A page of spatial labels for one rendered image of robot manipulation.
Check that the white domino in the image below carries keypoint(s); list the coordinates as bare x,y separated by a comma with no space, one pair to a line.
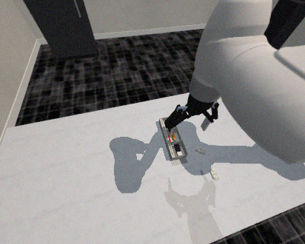
198,149
214,174

